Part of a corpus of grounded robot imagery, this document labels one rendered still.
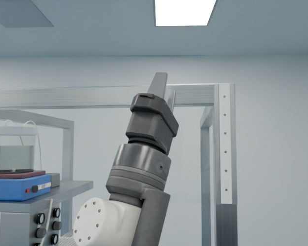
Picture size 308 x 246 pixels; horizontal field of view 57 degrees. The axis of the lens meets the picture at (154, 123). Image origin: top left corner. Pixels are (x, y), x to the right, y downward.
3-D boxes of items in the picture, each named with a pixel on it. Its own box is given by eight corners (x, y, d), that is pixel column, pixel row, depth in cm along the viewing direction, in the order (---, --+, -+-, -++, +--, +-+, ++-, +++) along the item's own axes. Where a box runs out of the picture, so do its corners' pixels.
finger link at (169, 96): (162, 89, 54) (153, 117, 51) (178, 89, 52) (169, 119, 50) (164, 93, 55) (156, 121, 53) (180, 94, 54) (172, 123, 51)
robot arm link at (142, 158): (191, 130, 52) (175, 194, 48) (144, 125, 56) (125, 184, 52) (172, 93, 42) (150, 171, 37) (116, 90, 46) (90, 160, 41)
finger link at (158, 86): (171, 74, 49) (162, 106, 46) (154, 74, 50) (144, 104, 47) (168, 69, 47) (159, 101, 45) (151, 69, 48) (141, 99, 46)
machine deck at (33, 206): (29, 215, 93) (30, 203, 93) (-74, 212, 98) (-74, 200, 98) (93, 188, 154) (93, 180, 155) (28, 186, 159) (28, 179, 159)
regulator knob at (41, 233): (41, 239, 96) (42, 226, 96) (34, 239, 96) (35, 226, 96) (47, 236, 99) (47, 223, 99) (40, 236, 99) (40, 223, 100)
